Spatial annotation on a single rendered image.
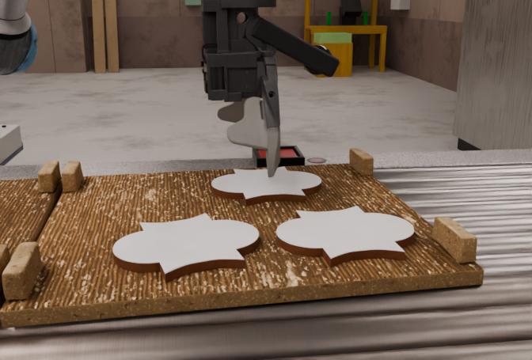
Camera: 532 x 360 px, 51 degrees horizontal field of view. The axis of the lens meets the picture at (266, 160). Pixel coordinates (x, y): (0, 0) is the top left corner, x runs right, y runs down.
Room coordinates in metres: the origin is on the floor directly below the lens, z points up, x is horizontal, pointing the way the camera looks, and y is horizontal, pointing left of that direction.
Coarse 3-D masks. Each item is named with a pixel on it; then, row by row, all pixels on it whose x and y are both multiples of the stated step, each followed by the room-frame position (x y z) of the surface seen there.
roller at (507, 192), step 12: (396, 192) 0.71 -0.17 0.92; (408, 192) 0.71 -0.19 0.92; (420, 192) 0.71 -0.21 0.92; (432, 192) 0.71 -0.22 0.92; (444, 192) 0.71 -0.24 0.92; (456, 192) 0.71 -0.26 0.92; (468, 192) 0.71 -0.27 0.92; (480, 192) 0.72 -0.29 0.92; (492, 192) 0.72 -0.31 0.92; (504, 192) 0.72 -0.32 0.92; (516, 192) 0.72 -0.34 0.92; (528, 192) 0.72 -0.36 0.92
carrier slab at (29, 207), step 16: (0, 192) 0.66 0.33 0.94; (16, 192) 0.66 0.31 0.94; (32, 192) 0.66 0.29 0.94; (48, 192) 0.66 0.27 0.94; (0, 208) 0.61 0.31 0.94; (16, 208) 0.61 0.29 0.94; (32, 208) 0.61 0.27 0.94; (48, 208) 0.62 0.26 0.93; (0, 224) 0.56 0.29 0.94; (16, 224) 0.56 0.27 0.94; (32, 224) 0.56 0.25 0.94; (0, 240) 0.52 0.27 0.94; (16, 240) 0.52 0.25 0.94; (32, 240) 0.53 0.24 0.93; (0, 304) 0.40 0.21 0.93
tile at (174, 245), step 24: (120, 240) 0.50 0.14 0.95; (144, 240) 0.50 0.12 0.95; (168, 240) 0.50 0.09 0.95; (192, 240) 0.50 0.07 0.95; (216, 240) 0.50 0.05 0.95; (240, 240) 0.50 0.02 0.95; (120, 264) 0.46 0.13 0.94; (144, 264) 0.45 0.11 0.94; (168, 264) 0.44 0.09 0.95; (192, 264) 0.45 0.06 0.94; (216, 264) 0.46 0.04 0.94; (240, 264) 0.46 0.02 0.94
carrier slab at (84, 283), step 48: (96, 192) 0.66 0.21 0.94; (144, 192) 0.66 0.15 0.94; (192, 192) 0.66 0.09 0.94; (336, 192) 0.66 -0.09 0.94; (384, 192) 0.66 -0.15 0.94; (48, 240) 0.52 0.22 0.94; (96, 240) 0.52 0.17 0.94; (432, 240) 0.52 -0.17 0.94; (48, 288) 0.42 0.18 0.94; (96, 288) 0.42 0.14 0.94; (144, 288) 0.42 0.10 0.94; (192, 288) 0.42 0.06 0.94; (240, 288) 0.42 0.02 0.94; (288, 288) 0.42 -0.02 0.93; (336, 288) 0.43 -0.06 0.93; (384, 288) 0.44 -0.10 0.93; (432, 288) 0.45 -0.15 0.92
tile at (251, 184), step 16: (224, 176) 0.70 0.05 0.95; (240, 176) 0.70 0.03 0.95; (256, 176) 0.70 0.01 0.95; (272, 176) 0.70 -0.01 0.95; (288, 176) 0.70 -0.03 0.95; (304, 176) 0.70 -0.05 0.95; (224, 192) 0.64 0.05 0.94; (240, 192) 0.64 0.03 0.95; (256, 192) 0.63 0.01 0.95; (272, 192) 0.63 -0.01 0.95; (288, 192) 0.63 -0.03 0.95; (304, 192) 0.65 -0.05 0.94
